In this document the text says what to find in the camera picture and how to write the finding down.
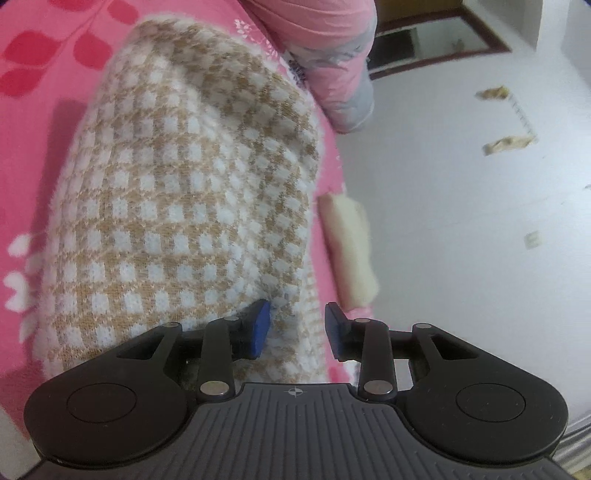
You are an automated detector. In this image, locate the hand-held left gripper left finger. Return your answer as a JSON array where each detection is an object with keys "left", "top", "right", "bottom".
[{"left": 108, "top": 299, "right": 271, "bottom": 401}]

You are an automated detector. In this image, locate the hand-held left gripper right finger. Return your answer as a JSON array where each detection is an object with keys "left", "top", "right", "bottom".
[{"left": 325, "top": 302, "right": 485, "bottom": 401}]

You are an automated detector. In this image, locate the beige white checkered sweater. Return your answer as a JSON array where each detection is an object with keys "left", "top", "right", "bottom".
[{"left": 43, "top": 15, "right": 363, "bottom": 385}]

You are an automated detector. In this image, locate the folded cream garment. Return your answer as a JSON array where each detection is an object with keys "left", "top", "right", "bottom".
[{"left": 318, "top": 193, "right": 380, "bottom": 311}]

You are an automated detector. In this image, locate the pink grey rolled quilt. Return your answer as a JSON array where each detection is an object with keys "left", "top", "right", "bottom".
[{"left": 244, "top": 0, "right": 377, "bottom": 136}]

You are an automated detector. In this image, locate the pink floral bed blanket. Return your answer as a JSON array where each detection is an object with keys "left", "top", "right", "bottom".
[{"left": 0, "top": 0, "right": 365, "bottom": 462}]

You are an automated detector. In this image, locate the brown wooden door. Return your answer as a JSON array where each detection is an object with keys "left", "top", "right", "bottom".
[{"left": 375, "top": 0, "right": 462, "bottom": 35}]

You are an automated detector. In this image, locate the beige hanging wall ornament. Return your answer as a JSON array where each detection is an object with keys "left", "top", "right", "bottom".
[
  {"left": 475, "top": 85, "right": 512, "bottom": 101},
  {"left": 482, "top": 134, "right": 540, "bottom": 157}
]

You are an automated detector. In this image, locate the white wall hook rack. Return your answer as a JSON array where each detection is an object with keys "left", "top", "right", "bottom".
[{"left": 508, "top": 95, "right": 534, "bottom": 139}]

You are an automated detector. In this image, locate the dark wooden door frame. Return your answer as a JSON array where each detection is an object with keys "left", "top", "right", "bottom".
[{"left": 366, "top": 0, "right": 512, "bottom": 83}]

